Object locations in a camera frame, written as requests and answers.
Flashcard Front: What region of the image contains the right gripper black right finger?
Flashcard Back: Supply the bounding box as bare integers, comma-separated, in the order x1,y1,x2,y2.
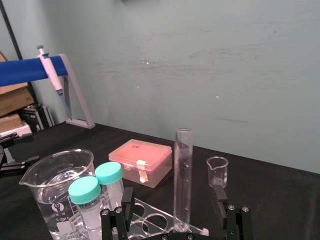
210,185,254,240

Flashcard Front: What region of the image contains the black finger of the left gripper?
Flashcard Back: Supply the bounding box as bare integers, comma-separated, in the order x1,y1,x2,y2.
0,155,41,179
0,132,21,148

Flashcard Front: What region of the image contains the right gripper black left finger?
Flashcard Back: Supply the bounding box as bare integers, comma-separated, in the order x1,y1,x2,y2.
99,186,136,240

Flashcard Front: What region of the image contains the clear acrylic test tube rack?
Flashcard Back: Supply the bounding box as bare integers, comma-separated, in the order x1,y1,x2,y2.
109,196,210,240

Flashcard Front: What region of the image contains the large glass beaker with water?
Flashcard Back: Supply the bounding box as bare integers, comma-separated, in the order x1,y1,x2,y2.
18,148,95,240

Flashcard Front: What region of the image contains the teal capped plastic tube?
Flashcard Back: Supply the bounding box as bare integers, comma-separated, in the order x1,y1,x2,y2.
94,161,125,213
68,175,104,240

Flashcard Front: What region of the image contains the small empty glass beaker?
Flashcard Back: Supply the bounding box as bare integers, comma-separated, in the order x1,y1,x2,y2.
206,156,230,189

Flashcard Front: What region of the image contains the tall glass test tube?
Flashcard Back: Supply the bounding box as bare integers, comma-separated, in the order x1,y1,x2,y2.
173,127,194,233

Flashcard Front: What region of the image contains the black binders stack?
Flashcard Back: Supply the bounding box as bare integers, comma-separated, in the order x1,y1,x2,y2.
19,103,56,133

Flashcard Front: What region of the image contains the brown cardboard box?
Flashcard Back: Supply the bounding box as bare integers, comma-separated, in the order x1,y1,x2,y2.
0,81,35,118

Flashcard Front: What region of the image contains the black table cloth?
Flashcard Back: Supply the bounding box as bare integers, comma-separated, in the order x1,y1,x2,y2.
0,121,320,240

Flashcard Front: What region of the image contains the beige tape strip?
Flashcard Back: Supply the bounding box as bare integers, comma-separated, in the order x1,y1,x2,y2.
136,159,151,183

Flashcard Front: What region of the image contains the pink translucent plastic box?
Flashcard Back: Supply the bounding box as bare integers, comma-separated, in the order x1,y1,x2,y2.
107,138,174,189

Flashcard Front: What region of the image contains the blue and grey pipette stand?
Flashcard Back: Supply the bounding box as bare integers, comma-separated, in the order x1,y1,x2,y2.
0,53,96,130

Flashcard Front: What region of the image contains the white and blue pipette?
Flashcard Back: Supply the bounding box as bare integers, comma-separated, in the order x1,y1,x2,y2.
35,45,74,120

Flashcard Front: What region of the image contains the black upright post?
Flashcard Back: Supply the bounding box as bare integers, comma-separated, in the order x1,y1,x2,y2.
0,0,22,62

